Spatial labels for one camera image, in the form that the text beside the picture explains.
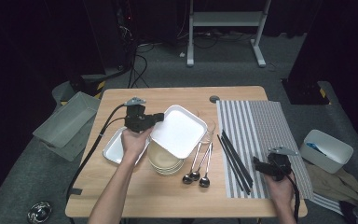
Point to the grey plastic bin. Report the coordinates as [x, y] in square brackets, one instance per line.
[65, 121]

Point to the bundle of black chopsticks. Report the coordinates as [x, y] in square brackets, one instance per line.
[236, 163]

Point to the dark tape strip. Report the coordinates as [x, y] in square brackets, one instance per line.
[78, 191]

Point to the clear glass cup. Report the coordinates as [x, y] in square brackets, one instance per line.
[211, 127]

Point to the grey round table grommet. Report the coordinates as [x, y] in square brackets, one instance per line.
[214, 99]

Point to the grey striped placemat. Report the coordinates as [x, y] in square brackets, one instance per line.
[261, 118]

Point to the beige cloth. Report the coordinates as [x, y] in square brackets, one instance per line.
[338, 183]

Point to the white square plate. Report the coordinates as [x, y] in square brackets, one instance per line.
[113, 151]
[180, 130]

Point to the blue packet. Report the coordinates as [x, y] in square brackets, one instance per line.
[315, 147]

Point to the silver metal spoon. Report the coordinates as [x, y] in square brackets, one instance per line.
[204, 182]
[187, 179]
[195, 176]

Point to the white metal stand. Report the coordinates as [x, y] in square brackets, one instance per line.
[227, 18]

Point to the striped grey cloth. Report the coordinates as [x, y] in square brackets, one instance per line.
[326, 202]

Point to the white plastic bin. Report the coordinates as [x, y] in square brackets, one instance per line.
[326, 152]

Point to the black equipment rack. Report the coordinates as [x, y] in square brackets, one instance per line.
[112, 37]

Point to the small white plug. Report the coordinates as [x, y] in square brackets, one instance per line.
[182, 54]

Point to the shiny metal object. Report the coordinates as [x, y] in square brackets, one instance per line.
[39, 212]

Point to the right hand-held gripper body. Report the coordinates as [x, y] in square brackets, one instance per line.
[279, 165]

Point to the black base with yellow stripes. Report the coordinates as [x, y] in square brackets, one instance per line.
[87, 85]
[304, 91]

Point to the person's left hand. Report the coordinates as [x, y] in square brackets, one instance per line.
[133, 144]

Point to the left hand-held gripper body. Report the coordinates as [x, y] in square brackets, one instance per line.
[136, 119]

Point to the person's right hand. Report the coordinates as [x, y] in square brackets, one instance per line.
[281, 194]

